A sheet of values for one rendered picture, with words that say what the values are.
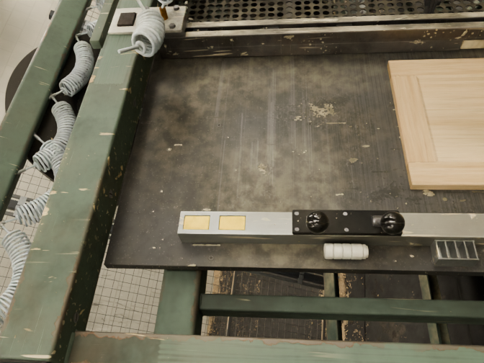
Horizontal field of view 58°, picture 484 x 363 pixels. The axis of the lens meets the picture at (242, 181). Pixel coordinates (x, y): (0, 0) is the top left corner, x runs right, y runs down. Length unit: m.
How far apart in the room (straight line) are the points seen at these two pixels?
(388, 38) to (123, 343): 0.92
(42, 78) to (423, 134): 1.25
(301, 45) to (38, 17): 5.94
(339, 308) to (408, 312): 0.13
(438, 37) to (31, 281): 1.05
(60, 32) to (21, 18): 5.02
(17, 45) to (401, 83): 5.89
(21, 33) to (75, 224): 5.95
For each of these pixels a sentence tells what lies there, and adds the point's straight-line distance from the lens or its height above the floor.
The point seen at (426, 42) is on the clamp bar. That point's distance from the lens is 1.24.
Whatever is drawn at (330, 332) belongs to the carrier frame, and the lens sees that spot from 1.99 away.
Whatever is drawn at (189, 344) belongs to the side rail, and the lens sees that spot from 0.77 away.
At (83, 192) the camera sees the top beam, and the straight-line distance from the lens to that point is 0.89.
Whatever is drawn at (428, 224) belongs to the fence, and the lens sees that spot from 0.88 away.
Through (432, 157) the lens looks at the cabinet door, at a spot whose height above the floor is 1.27.
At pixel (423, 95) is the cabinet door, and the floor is 1.25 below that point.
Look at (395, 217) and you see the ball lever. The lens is 0.73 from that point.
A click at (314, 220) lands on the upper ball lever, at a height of 1.56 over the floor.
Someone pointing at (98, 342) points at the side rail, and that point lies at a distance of 0.81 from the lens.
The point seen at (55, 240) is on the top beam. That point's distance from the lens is 0.86.
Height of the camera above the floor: 1.91
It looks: 19 degrees down
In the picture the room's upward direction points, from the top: 73 degrees counter-clockwise
